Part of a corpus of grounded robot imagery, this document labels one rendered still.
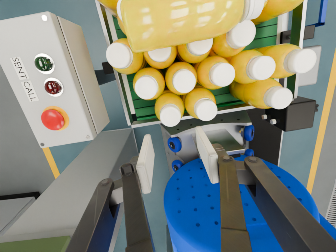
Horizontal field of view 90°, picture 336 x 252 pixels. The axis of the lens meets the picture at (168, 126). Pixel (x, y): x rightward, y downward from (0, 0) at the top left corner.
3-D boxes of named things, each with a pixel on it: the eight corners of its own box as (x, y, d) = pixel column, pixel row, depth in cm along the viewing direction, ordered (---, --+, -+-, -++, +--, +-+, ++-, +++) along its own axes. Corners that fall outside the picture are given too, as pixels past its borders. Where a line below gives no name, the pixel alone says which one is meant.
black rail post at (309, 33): (279, 45, 44) (303, 41, 36) (280, 32, 42) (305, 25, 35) (288, 43, 43) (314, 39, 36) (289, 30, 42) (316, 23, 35)
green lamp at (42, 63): (41, 73, 26) (36, 73, 25) (35, 57, 25) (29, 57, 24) (55, 70, 26) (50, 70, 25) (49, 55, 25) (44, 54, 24)
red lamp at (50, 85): (50, 95, 27) (45, 96, 26) (45, 81, 26) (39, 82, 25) (63, 93, 27) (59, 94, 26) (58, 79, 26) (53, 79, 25)
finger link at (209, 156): (209, 156, 14) (218, 154, 14) (194, 126, 21) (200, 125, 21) (211, 185, 15) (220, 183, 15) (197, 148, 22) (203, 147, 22)
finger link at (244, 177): (224, 174, 13) (264, 168, 13) (208, 144, 17) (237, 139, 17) (225, 190, 13) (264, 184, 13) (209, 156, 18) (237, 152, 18)
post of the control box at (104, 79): (137, 72, 131) (69, 93, 37) (136, 66, 129) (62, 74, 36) (142, 71, 130) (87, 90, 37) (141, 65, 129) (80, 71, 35)
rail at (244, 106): (134, 124, 45) (132, 128, 42) (133, 121, 45) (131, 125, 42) (285, 99, 43) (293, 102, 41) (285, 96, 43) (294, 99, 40)
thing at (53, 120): (50, 130, 29) (45, 132, 28) (41, 110, 28) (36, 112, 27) (70, 126, 29) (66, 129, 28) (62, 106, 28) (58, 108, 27)
